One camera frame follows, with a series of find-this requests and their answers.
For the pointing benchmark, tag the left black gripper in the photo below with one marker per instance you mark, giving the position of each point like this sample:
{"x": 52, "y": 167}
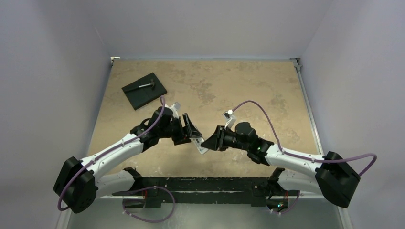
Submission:
{"x": 182, "y": 137}

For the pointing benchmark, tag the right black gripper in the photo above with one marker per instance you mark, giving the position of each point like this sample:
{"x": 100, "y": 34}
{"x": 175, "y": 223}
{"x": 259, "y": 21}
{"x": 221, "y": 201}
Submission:
{"x": 219, "y": 139}

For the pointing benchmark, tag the grey remote control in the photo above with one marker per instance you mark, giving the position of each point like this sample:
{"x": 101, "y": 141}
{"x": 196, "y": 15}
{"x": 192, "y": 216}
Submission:
{"x": 197, "y": 142}

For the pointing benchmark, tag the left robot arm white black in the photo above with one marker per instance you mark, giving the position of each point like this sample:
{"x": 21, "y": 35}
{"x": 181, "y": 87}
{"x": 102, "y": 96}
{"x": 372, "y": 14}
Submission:
{"x": 82, "y": 181}

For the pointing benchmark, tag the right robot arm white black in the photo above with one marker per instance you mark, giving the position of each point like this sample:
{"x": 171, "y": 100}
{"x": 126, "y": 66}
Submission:
{"x": 328, "y": 175}

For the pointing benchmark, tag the small metal hammer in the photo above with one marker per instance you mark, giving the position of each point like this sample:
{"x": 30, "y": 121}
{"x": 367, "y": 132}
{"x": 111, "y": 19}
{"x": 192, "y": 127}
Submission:
{"x": 151, "y": 84}

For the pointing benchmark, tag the black square tray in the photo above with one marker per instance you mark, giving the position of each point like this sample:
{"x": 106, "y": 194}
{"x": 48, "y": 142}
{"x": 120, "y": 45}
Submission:
{"x": 143, "y": 96}

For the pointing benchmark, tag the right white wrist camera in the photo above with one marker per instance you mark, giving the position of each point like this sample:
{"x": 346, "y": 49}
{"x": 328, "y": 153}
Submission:
{"x": 230, "y": 118}

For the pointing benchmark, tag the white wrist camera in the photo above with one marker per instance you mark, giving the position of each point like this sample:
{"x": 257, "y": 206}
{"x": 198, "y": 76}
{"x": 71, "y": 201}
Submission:
{"x": 175, "y": 108}
{"x": 230, "y": 118}

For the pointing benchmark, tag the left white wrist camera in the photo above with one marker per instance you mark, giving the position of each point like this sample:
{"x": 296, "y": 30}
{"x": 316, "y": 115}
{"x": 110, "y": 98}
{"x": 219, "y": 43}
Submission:
{"x": 175, "y": 108}

